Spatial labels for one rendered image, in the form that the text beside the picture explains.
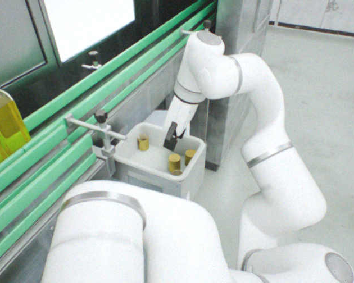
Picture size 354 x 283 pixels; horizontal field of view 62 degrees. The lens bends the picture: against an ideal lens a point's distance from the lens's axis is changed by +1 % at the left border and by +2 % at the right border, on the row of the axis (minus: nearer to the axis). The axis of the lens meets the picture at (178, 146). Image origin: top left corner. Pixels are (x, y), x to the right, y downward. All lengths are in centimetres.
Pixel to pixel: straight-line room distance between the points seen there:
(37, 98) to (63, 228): 69
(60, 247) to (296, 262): 30
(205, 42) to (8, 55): 49
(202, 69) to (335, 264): 36
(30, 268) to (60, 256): 39
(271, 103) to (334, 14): 360
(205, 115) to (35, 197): 115
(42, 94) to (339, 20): 366
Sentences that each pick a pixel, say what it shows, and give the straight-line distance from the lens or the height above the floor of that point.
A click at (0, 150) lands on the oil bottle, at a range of 69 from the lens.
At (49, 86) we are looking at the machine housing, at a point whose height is 92.
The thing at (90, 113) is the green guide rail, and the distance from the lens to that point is 83.
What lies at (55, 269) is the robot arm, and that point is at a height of 113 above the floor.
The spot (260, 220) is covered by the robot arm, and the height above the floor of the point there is 95.
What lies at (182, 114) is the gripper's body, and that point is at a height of 101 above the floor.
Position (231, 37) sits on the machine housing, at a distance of 138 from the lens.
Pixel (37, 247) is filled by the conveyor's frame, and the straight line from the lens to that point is 67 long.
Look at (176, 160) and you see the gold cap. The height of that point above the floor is 81.
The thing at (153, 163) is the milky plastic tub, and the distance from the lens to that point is 87.
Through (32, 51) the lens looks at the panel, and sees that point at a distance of 89.
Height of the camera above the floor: 138
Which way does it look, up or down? 42 degrees down
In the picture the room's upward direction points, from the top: straight up
